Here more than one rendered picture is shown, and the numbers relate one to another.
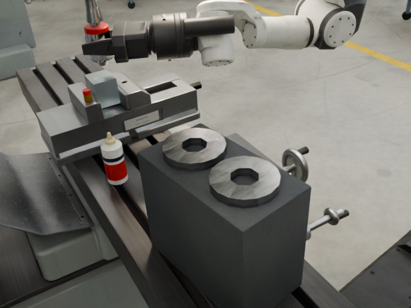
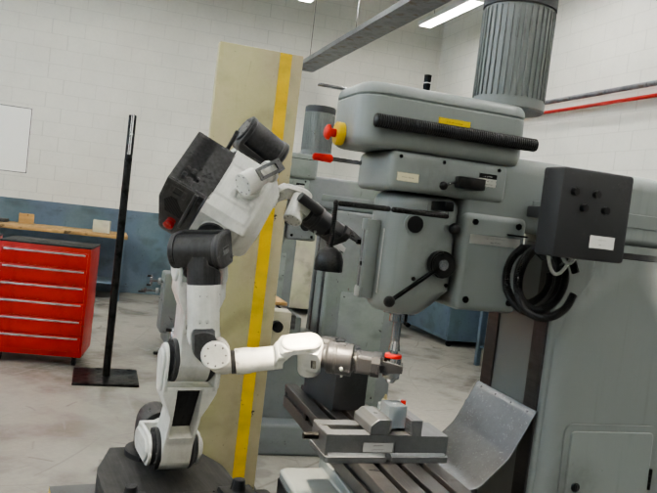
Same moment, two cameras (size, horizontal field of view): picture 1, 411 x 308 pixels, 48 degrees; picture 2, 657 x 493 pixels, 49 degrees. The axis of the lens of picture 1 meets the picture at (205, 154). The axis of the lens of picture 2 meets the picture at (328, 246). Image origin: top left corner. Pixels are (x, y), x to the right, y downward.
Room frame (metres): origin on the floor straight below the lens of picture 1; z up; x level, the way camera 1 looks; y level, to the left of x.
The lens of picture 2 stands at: (2.83, 0.35, 1.56)
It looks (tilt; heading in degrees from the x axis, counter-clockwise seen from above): 3 degrees down; 191
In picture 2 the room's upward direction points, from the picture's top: 7 degrees clockwise
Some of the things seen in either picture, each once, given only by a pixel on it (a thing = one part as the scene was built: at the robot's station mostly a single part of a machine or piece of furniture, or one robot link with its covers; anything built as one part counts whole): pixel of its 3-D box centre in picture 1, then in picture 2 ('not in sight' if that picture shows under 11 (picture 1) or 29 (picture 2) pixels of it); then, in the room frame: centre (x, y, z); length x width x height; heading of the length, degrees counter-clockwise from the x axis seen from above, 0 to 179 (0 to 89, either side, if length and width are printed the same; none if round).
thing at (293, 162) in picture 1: (285, 170); not in sight; (1.12, -0.24, 0.63); 0.16 x 0.12 x 0.12; 119
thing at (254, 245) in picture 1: (220, 216); (335, 371); (0.49, -0.02, 1.03); 0.22 x 0.12 x 0.20; 38
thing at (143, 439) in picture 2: not in sight; (168, 442); (0.48, -0.58, 0.68); 0.21 x 0.20 x 0.13; 37
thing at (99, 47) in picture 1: (98, 49); not in sight; (0.85, 0.19, 1.16); 0.06 x 0.02 x 0.03; 94
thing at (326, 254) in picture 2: not in sight; (329, 258); (1.05, 0.02, 1.44); 0.07 x 0.07 x 0.06
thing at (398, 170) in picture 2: not in sight; (430, 177); (0.86, 0.23, 1.68); 0.34 x 0.24 x 0.10; 119
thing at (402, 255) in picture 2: not in sight; (408, 252); (0.88, 0.20, 1.47); 0.21 x 0.19 x 0.32; 29
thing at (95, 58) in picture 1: (99, 44); (391, 367); (0.88, 0.20, 1.15); 0.05 x 0.05 x 0.06
